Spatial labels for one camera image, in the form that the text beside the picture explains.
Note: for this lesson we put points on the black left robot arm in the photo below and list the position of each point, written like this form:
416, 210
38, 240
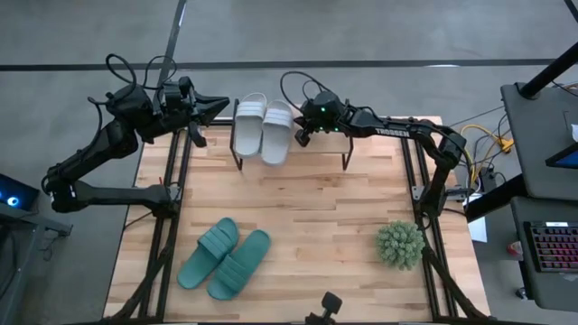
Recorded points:
113, 135

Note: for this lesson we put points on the black metal pole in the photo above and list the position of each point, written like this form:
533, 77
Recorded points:
546, 72

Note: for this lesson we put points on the white paper sheet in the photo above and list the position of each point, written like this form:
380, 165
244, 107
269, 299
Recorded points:
478, 230

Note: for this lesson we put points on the small red object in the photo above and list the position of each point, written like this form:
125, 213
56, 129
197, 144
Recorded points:
515, 249

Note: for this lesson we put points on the black computer with blue light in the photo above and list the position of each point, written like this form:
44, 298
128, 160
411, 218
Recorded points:
13, 194

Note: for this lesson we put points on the grey desk top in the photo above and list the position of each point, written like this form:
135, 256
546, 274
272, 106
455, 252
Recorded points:
533, 144
551, 289

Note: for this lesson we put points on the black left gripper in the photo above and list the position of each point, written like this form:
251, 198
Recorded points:
178, 110

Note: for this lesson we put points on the green rubber slide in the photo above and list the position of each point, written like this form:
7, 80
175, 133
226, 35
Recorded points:
210, 253
239, 266

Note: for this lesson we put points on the white paper note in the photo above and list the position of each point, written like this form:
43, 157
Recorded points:
574, 133

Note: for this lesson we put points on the backlit black keyboard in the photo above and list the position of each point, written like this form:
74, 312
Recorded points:
555, 246

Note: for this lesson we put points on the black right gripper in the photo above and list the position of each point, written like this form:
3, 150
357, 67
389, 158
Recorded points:
323, 110

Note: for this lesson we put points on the black aluminium table frame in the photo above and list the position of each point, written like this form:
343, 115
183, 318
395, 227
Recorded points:
435, 293

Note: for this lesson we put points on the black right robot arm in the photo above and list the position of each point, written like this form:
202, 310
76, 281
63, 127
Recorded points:
406, 132

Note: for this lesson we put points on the green artificial plant ball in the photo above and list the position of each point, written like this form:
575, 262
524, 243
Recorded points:
399, 246

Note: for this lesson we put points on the light grey rubber slide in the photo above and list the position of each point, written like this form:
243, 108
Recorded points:
249, 126
276, 135

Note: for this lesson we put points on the grey metal stand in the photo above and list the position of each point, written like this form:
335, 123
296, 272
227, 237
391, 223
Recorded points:
27, 221

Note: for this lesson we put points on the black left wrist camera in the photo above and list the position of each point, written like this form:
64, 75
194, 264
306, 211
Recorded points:
186, 85

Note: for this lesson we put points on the small black knob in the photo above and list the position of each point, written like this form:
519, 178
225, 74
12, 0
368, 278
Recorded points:
522, 293

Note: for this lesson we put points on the black monitor with blue screen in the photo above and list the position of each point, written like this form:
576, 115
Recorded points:
566, 158

